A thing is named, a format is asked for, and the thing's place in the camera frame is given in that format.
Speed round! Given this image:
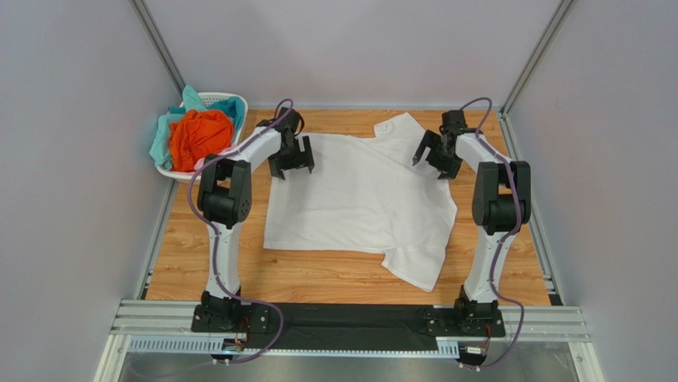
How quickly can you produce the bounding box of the aluminium frame rail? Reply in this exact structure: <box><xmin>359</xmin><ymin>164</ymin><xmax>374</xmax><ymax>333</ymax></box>
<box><xmin>95</xmin><ymin>300</ymin><xmax>602</xmax><ymax>381</ymax></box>

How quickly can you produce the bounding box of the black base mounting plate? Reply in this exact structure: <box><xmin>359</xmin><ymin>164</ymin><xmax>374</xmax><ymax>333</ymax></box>
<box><xmin>191</xmin><ymin>303</ymin><xmax>506</xmax><ymax>351</ymax></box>

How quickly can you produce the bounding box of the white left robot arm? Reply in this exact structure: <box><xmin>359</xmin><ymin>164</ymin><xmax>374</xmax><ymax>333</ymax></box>
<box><xmin>194</xmin><ymin>107</ymin><xmax>314</xmax><ymax>326</ymax></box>

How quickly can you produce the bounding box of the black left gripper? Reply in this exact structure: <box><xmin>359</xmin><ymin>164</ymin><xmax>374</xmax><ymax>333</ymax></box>
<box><xmin>270</xmin><ymin>134</ymin><xmax>315</xmax><ymax>179</ymax></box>

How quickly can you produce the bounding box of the teal t-shirt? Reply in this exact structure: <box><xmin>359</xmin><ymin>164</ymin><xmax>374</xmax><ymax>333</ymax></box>
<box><xmin>150</xmin><ymin>85</ymin><xmax>247</xmax><ymax>173</ymax></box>

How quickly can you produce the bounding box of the orange t-shirt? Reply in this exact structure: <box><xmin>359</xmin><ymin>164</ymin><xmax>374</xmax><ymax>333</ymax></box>
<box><xmin>169</xmin><ymin>109</ymin><xmax>235</xmax><ymax>172</ymax></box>

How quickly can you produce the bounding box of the white plastic laundry basket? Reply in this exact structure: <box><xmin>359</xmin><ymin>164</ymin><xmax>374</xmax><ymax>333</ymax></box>
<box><xmin>150</xmin><ymin>87</ymin><xmax>248</xmax><ymax>183</ymax></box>

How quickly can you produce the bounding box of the pink t-shirt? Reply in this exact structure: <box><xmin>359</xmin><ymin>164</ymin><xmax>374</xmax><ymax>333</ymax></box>
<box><xmin>194</xmin><ymin>149</ymin><xmax>231</xmax><ymax>171</ymax></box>

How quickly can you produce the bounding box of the white t-shirt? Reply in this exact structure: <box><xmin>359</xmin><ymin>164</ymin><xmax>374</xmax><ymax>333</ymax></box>
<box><xmin>263</xmin><ymin>113</ymin><xmax>458</xmax><ymax>292</ymax></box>

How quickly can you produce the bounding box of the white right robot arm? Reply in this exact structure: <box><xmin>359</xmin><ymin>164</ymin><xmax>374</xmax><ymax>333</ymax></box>
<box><xmin>263</xmin><ymin>110</ymin><xmax>531</xmax><ymax>321</ymax></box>

